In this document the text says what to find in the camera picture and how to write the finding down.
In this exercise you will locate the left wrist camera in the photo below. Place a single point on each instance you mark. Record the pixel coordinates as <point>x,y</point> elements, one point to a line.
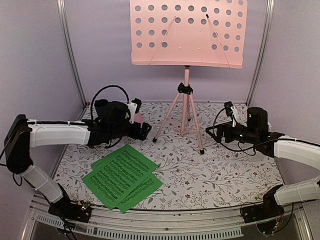
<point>133,110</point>

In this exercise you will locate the pink plate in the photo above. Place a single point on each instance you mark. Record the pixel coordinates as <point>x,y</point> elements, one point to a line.
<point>139,118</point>

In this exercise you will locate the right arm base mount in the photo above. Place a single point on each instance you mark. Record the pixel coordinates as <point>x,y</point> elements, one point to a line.
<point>253,212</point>

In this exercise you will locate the pink music stand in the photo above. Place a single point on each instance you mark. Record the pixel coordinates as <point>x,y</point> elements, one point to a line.
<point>188,33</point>

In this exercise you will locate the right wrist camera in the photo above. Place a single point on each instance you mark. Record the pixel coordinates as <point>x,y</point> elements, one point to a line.
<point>232,112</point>

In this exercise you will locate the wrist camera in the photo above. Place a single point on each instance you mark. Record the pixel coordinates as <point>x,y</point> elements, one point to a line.
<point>232,112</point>
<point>133,110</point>

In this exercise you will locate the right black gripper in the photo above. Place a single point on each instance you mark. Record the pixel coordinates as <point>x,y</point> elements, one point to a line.
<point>225,128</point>

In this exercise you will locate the green sheet music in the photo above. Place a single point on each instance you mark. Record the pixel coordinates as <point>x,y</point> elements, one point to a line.
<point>129,159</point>
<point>140,193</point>
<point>115,180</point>

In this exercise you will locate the floral table mat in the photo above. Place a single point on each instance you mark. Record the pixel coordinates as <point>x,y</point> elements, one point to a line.
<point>196,172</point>

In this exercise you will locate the right aluminium frame post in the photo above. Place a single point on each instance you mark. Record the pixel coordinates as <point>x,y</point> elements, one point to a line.
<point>270,4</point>

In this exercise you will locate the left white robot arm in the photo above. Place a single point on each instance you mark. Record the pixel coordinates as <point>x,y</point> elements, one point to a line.
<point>25,134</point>

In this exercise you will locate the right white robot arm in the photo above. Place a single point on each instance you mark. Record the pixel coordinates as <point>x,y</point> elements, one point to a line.
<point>275,145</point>

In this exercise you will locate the dark blue cup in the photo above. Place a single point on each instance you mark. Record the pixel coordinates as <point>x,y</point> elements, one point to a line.
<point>100,105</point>

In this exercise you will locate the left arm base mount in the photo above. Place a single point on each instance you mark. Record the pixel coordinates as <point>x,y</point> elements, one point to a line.
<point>66,209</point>

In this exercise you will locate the front aluminium rail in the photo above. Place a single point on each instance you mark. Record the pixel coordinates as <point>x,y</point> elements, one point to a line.
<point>208,224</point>

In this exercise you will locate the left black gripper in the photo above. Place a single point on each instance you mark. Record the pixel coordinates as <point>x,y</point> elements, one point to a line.
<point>144,131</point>

